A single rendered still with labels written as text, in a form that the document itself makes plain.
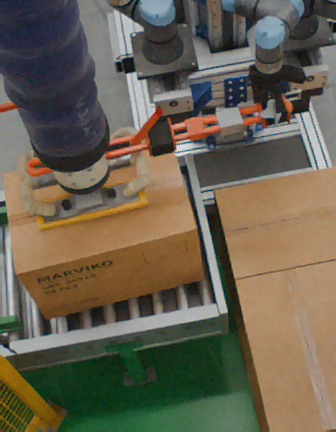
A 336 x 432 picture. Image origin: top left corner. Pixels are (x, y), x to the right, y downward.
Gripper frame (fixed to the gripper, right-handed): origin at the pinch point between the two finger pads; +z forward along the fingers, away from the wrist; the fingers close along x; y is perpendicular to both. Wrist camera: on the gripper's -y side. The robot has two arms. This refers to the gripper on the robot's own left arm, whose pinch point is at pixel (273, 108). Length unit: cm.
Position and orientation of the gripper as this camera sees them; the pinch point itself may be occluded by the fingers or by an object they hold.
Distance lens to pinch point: 217.9
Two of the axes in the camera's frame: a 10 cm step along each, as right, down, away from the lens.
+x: 2.0, 8.3, -5.2
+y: -9.7, 2.2, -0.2
